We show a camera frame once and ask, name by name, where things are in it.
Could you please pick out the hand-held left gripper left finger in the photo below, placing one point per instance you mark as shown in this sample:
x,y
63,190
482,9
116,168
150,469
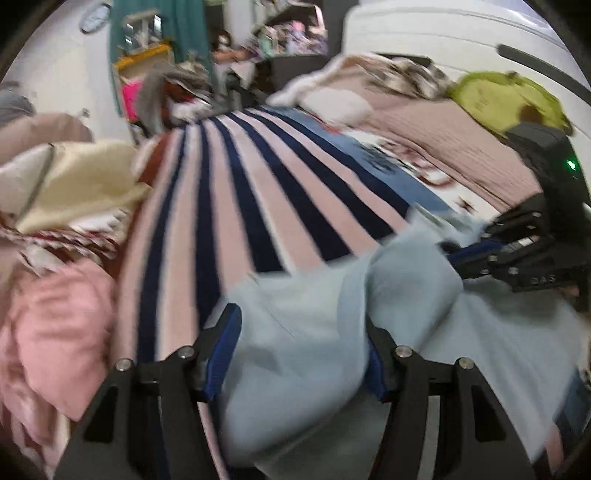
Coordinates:
x,y
224,350

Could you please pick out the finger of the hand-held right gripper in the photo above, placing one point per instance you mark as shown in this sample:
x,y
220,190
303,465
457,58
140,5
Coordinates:
x,y
517,226
475,256

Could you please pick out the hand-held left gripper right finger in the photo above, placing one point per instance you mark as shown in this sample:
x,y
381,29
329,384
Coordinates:
x,y
376,369

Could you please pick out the light blue t-shirt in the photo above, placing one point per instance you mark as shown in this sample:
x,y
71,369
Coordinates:
x,y
314,332

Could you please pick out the grey clothes pile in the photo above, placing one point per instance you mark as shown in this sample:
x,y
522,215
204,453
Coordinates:
x,y
152,97

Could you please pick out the person's right hand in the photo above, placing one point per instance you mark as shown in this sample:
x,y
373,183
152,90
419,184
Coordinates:
x,y
577,300

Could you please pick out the lime green garment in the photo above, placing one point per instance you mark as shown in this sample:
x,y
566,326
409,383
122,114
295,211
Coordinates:
x,y
498,99

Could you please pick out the mauve knitted garment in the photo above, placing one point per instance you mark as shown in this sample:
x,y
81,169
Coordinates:
x,y
438,134

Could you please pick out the striped printed fleece blanket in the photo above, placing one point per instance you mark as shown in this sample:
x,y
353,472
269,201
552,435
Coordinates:
x,y
258,184

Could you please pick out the grey patterned cloth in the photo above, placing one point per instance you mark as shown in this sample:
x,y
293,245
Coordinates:
x,y
411,76

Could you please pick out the pink garment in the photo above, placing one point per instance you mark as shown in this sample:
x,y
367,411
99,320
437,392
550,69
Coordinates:
x,y
55,323

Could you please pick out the white bed headboard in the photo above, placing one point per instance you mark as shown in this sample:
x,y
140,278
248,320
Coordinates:
x,y
438,32

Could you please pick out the white fleece blanket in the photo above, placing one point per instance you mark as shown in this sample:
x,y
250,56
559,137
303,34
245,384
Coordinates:
x,y
337,104

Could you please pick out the cream yellow garment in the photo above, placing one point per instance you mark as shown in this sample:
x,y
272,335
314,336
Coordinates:
x,y
92,180

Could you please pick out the dark desk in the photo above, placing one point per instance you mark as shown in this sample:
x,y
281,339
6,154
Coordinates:
x,y
286,71

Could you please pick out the dark bookshelf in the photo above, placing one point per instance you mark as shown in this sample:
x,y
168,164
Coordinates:
x,y
332,18

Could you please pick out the yellow shelf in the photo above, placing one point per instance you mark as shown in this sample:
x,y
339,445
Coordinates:
x,y
143,53

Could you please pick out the wig mannequin head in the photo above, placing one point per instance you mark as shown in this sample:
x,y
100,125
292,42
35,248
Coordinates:
x,y
223,40

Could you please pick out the teal curtain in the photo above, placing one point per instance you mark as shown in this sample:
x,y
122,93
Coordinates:
x,y
184,23

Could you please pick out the round wall clock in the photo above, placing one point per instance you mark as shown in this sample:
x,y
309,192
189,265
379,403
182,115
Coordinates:
x,y
94,17

